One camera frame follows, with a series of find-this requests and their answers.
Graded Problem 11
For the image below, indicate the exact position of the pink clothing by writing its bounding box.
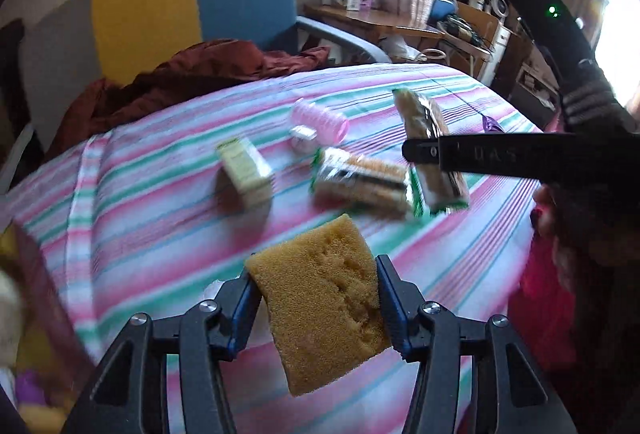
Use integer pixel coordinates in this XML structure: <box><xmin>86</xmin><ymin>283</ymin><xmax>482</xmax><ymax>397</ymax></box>
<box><xmin>507</xmin><ymin>234</ymin><xmax>578</xmax><ymax>372</ymax></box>

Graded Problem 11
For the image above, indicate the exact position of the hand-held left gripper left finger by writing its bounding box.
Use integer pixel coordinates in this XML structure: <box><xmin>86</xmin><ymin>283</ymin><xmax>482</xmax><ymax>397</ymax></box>
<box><xmin>60</xmin><ymin>271</ymin><xmax>263</xmax><ymax>434</ymax></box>

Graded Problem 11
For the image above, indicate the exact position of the dark shelf unit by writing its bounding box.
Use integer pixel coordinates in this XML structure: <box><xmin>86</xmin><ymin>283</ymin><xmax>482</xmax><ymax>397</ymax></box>
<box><xmin>505</xmin><ymin>29</ymin><xmax>563</xmax><ymax>115</ymax></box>

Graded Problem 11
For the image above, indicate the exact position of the grey yellow blue chair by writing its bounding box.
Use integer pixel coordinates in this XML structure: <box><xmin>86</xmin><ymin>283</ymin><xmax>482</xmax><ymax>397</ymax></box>
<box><xmin>0</xmin><ymin>0</ymin><xmax>391</xmax><ymax>165</ymax></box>

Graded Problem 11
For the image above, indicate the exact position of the wooden desk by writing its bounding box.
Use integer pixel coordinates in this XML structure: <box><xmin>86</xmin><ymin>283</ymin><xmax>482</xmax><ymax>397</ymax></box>
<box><xmin>302</xmin><ymin>4</ymin><xmax>443</xmax><ymax>47</ymax></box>

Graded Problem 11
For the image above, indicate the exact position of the striped tablecloth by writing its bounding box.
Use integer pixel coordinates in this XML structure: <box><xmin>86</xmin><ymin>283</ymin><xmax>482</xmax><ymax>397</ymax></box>
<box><xmin>0</xmin><ymin>63</ymin><xmax>571</xmax><ymax>434</ymax></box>

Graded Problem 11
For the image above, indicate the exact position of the person's right hand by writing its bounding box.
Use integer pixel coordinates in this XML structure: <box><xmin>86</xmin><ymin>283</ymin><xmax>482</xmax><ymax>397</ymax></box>
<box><xmin>531</xmin><ymin>184</ymin><xmax>606</xmax><ymax>285</ymax></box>

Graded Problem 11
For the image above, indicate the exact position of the small green white box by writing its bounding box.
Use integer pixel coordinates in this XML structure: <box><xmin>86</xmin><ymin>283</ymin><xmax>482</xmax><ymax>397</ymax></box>
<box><xmin>216</xmin><ymin>136</ymin><xmax>275</xmax><ymax>210</ymax></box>

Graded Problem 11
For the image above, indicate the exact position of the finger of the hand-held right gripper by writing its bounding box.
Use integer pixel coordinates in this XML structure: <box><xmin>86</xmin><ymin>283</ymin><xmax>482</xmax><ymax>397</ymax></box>
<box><xmin>401</xmin><ymin>137</ymin><xmax>441</xmax><ymax>167</ymax></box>

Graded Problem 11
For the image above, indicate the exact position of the yellow sponge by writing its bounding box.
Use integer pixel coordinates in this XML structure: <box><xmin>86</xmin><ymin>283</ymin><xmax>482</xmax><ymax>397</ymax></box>
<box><xmin>244</xmin><ymin>214</ymin><xmax>392</xmax><ymax>397</ymax></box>

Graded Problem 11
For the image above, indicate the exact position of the cracker packet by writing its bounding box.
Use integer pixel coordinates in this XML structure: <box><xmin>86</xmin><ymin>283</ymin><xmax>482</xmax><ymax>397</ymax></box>
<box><xmin>391</xmin><ymin>87</ymin><xmax>471</xmax><ymax>215</ymax></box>
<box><xmin>311</xmin><ymin>146</ymin><xmax>418</xmax><ymax>220</ymax></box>

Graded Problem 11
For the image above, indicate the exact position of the blue container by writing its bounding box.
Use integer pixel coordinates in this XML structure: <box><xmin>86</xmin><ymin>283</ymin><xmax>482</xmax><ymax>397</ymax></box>
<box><xmin>430</xmin><ymin>0</ymin><xmax>458</xmax><ymax>22</ymax></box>

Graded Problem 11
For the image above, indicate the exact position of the maroon cloth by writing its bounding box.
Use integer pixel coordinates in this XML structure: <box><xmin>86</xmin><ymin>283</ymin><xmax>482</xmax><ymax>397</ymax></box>
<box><xmin>45</xmin><ymin>39</ymin><xmax>331</xmax><ymax>160</ymax></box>

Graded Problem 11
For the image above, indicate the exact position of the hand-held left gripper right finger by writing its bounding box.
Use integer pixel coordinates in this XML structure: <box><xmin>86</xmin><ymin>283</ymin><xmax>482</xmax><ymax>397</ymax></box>
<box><xmin>375</xmin><ymin>255</ymin><xmax>578</xmax><ymax>434</ymax></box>

